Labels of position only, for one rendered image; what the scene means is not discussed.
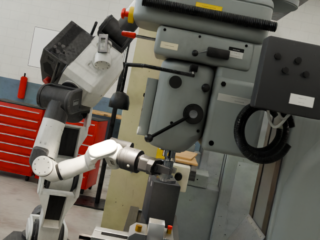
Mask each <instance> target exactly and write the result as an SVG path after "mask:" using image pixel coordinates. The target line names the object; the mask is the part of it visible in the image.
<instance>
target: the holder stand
mask: <svg viewBox="0 0 320 240"><path fill-rule="evenodd" d="M179 193H180V185H179V184H178V182H177V181H176V180H175V178H174V177H173V175H171V178H170V180H167V181H166V182H164V181H161V180H160V178H159V177H158V174H156V175H149V177H148V182H147V187H146V192H145V197H144V202H143V207H142V212H143V216H144V219H145V222H146V224H148V223H149V219H150V218H153V219H159V220H164V221H165V227H168V225H171V226H172V227H173V223H174V218H175V213H176V208H177V203H178V198H179Z"/></svg>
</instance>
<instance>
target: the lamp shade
mask: <svg viewBox="0 0 320 240"><path fill-rule="evenodd" d="M129 105H130V100H129V96H128V95H127V94H126V93H125V92H122V91H117V92H115V93H113V95H112V97H111V98H110V102H109V107H112V108H116V109H121V110H129Z"/></svg>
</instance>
